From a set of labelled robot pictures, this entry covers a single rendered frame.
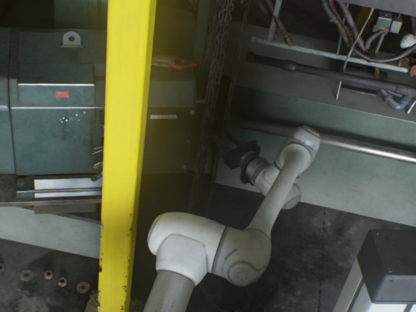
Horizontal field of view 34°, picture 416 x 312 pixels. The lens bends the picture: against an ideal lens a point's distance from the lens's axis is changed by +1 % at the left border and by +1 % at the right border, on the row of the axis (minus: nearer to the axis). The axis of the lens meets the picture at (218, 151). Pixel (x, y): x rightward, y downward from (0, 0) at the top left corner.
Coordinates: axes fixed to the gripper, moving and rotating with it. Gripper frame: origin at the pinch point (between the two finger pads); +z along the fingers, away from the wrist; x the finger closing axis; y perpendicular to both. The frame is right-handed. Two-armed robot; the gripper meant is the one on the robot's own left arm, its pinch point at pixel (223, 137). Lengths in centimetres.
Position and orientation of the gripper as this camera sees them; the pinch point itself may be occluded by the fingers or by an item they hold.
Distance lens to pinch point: 246.8
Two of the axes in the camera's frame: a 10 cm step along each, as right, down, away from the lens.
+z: -6.2, -5.9, 5.1
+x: -7.7, 3.5, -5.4
